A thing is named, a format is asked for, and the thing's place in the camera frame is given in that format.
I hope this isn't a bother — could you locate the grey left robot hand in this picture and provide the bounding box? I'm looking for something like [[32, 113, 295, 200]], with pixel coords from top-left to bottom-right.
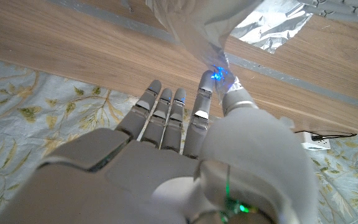
[[296, 0, 358, 23]]

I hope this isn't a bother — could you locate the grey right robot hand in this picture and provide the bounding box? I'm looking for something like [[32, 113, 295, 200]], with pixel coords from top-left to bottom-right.
[[0, 70, 319, 224]]

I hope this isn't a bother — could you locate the crinkled aluminium foil sheet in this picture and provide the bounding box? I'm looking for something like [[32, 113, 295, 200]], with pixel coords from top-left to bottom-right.
[[144, 0, 313, 103]]

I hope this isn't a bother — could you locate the blue floral backdrop cloth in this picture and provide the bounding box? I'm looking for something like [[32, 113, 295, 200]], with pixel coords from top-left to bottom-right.
[[0, 55, 358, 224]]

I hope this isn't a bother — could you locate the white power outlet box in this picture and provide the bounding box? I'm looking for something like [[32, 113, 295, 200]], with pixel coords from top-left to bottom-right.
[[296, 131, 331, 151]]

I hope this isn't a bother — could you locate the black power outlet cable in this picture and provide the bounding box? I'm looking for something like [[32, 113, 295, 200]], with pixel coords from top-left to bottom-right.
[[293, 130, 358, 139]]

